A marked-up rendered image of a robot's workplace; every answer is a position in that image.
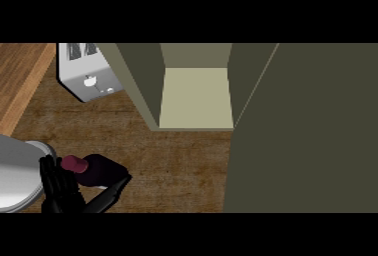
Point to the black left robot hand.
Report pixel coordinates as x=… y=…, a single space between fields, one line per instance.
x=61 y=193

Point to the dark olive cabinet door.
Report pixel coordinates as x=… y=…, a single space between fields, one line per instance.
x=304 y=133

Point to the silver toaster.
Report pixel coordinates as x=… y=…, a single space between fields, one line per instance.
x=86 y=76

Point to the dark wine bottle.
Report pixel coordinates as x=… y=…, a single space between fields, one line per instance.
x=98 y=170

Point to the olive green cabinet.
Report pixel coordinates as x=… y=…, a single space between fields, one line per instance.
x=192 y=93

